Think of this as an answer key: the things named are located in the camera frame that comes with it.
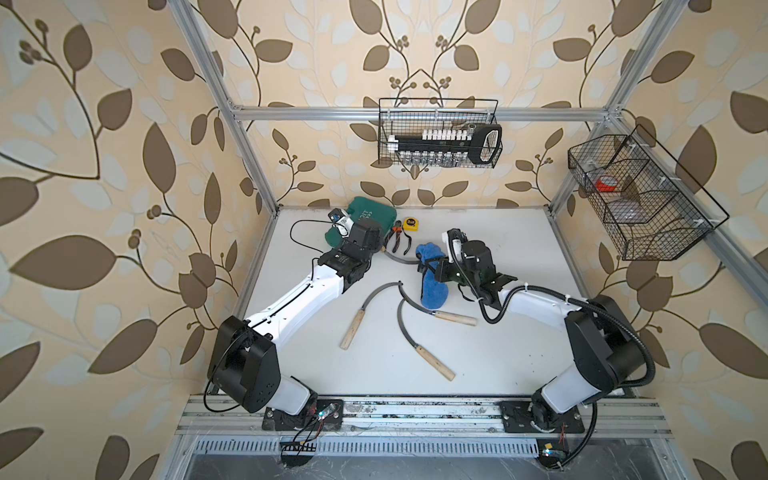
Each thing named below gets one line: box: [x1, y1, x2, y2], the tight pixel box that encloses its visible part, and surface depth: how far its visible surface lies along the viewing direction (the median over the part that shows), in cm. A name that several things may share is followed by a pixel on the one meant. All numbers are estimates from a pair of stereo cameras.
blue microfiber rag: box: [416, 242, 449, 309], surface depth 88 cm
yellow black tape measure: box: [403, 217, 419, 232], surface depth 117 cm
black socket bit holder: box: [387, 124, 503, 165], surface depth 86 cm
